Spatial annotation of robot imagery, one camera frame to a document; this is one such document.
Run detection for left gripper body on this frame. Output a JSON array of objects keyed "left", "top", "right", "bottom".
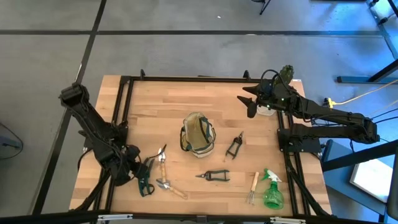
[{"left": 115, "top": 144, "right": 149, "bottom": 187}]

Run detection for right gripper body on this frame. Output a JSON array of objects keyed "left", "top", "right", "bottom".
[{"left": 256, "top": 79, "right": 301, "bottom": 113}]

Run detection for narrow trowel wooden handle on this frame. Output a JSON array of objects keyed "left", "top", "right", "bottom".
[{"left": 157, "top": 147, "right": 169, "bottom": 185}]

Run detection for wide trowel wooden handle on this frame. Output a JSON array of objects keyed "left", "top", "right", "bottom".
[{"left": 155, "top": 178, "right": 189, "bottom": 200}]

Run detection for green-handled garden shears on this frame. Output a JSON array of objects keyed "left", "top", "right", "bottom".
[{"left": 137, "top": 166, "right": 155, "bottom": 198}]

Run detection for slim black pruner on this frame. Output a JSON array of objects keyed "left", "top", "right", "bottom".
[{"left": 225, "top": 131, "right": 244, "bottom": 160}]

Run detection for cream green-trimmed gardening bag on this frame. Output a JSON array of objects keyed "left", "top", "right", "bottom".
[{"left": 179, "top": 111, "right": 217, "bottom": 159}]

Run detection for green-handled pruner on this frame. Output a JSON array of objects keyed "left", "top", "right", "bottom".
[{"left": 195, "top": 169, "right": 231, "bottom": 182}]

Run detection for green cactus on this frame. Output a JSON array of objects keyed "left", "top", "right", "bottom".
[{"left": 278, "top": 64, "right": 295, "bottom": 85}]

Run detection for blue floor beam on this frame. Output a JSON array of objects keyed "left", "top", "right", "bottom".
[{"left": 337, "top": 75, "right": 398, "bottom": 85}]

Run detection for black tripod leg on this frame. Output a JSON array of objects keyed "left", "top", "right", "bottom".
[{"left": 259, "top": 0, "right": 272, "bottom": 16}]

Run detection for green plastic spray bottle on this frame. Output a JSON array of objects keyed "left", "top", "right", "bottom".
[{"left": 260, "top": 168, "right": 285, "bottom": 210}]

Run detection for black support beam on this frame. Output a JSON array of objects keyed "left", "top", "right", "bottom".
[{"left": 321, "top": 139, "right": 398, "bottom": 173}]

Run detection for black rig bar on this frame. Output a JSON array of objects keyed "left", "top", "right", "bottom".
[{"left": 0, "top": 210, "right": 398, "bottom": 224}]

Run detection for blue-grey cabinet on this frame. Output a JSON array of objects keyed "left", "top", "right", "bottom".
[{"left": 322, "top": 139, "right": 388, "bottom": 215}]

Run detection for black diagonal stand beam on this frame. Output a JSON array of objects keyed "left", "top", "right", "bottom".
[{"left": 368, "top": 58, "right": 398, "bottom": 83}]

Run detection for white panel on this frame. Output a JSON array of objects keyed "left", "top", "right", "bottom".
[{"left": 349, "top": 158, "right": 394, "bottom": 203}]

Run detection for grey metal stand beam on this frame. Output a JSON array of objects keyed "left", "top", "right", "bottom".
[{"left": 366, "top": 0, "right": 398, "bottom": 60}]

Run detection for silver bracket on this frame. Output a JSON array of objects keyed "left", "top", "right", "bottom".
[
  {"left": 269, "top": 216, "right": 307, "bottom": 224},
  {"left": 97, "top": 213, "right": 134, "bottom": 222}
]

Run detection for black aluminium table frame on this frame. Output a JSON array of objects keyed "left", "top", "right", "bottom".
[{"left": 70, "top": 68, "right": 331, "bottom": 217}]

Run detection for small rake wooden handle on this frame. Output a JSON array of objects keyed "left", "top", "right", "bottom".
[{"left": 246, "top": 171, "right": 260, "bottom": 205}]

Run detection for yellow power cable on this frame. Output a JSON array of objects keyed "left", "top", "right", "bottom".
[{"left": 334, "top": 79, "right": 398, "bottom": 106}]

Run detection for black floor cable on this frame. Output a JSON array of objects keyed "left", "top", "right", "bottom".
[
  {"left": 371, "top": 108, "right": 398, "bottom": 121},
  {"left": 374, "top": 115, "right": 398, "bottom": 124}
]

